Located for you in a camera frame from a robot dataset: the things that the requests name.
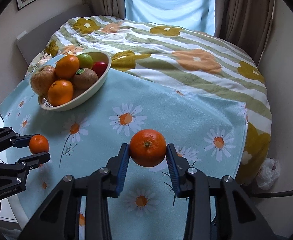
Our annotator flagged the orange mandarin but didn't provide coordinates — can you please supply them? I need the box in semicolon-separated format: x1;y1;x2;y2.
55;55;80;80

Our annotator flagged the cream oval bear dish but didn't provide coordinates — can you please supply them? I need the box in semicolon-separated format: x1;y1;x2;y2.
38;51;111;112

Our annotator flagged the daisy print blue tablecloth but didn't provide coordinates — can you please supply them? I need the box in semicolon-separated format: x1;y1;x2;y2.
0;69;247;239

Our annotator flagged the light blue window cloth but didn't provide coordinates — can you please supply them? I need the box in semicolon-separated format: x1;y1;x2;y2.
125;0;215;35

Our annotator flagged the small green apple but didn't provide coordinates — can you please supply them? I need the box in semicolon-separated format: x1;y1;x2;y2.
77;53;94;69

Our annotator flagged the floral striped duvet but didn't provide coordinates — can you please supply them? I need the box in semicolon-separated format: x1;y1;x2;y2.
27;16;272;185

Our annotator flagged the large orange with stem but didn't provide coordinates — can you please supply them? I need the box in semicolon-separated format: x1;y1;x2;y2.
47;80;74;107

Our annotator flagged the brown curtain right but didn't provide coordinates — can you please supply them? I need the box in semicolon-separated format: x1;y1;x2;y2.
215;0;275;64

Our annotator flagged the yellow-brown apple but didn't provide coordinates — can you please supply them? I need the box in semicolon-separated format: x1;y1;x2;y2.
30;66;57;96

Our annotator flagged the white plastic bag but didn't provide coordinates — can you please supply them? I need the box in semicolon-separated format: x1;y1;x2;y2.
255;158;281;191

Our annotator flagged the red cherry tomato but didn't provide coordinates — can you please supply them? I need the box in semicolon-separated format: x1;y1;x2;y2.
92;61;107;78

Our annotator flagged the black cable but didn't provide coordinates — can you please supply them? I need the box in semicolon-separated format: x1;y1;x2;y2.
246;186;293;199

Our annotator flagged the small orange kumquat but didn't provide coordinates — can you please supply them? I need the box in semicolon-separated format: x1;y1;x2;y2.
29;134;49;154

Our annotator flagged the small orange tangerine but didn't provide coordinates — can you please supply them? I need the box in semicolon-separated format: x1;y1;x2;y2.
129;129;166;167

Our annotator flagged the brown kiwi with sticker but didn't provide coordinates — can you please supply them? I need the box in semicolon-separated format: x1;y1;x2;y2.
72;68;98;89

